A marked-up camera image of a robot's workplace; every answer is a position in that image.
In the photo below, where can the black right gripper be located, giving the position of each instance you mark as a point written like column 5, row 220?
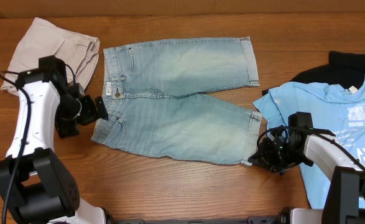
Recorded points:
column 265, row 154

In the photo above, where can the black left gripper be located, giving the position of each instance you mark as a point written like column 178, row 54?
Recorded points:
column 87, row 109

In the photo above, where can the light blue denim shorts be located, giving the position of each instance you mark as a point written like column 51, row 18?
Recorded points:
column 160, row 103

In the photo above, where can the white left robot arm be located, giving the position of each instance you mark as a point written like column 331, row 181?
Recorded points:
column 34, row 184

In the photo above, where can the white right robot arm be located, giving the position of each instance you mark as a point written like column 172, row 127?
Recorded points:
column 345, row 202

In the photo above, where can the folded beige trousers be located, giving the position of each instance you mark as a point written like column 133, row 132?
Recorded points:
column 42, row 39

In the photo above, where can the light blue printed t-shirt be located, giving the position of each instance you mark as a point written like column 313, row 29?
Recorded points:
column 332, row 107

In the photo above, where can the black garment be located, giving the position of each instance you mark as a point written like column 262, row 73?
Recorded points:
column 345, row 69

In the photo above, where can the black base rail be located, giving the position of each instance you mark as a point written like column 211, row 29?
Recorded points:
column 201, row 221

